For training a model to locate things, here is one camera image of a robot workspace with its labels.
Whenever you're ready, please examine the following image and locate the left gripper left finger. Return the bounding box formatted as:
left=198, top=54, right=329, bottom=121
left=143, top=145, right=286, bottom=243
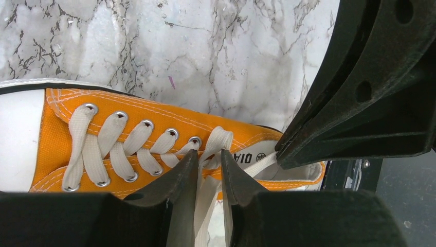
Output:
left=1, top=150, right=198, bottom=246

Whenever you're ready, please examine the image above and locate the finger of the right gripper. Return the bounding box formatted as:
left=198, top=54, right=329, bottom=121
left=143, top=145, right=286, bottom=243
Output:
left=276, top=1, right=435, bottom=169

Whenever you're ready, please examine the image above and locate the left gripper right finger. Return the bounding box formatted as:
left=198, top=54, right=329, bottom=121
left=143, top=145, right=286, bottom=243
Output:
left=221, top=150, right=406, bottom=246

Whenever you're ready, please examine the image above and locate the white shoelace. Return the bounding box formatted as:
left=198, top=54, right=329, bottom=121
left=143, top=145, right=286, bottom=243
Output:
left=43, top=103, right=281, bottom=242

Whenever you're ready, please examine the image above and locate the orange canvas sneaker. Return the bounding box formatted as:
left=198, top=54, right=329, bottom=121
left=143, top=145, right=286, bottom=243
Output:
left=1, top=78, right=326, bottom=198

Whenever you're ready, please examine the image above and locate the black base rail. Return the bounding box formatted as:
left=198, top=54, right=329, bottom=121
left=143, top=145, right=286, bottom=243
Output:
left=321, top=159, right=383, bottom=192

